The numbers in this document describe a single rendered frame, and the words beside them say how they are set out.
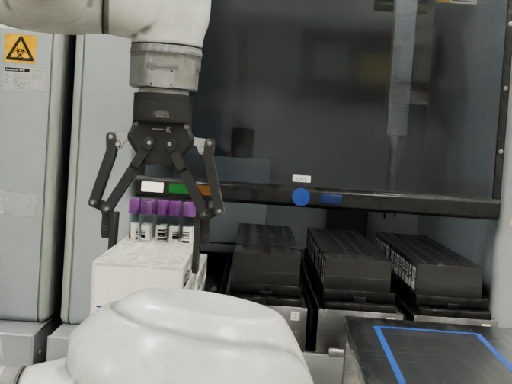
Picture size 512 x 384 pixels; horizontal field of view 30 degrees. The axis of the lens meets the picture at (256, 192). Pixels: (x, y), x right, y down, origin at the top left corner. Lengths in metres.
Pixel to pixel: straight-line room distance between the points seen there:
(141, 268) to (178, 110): 0.23
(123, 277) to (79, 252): 0.58
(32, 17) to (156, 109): 0.18
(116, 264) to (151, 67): 0.26
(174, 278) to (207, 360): 0.56
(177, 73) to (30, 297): 0.62
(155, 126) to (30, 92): 0.47
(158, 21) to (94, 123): 0.47
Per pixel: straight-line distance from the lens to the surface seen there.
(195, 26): 1.19
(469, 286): 1.64
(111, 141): 1.22
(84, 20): 1.20
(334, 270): 1.60
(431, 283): 1.63
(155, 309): 0.51
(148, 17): 1.18
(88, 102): 1.62
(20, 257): 1.66
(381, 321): 1.39
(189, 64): 1.19
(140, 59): 1.19
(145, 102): 1.19
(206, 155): 1.21
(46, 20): 1.20
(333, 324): 1.54
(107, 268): 1.06
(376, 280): 1.61
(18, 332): 1.59
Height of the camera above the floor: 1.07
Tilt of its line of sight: 3 degrees down
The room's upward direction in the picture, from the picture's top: 4 degrees clockwise
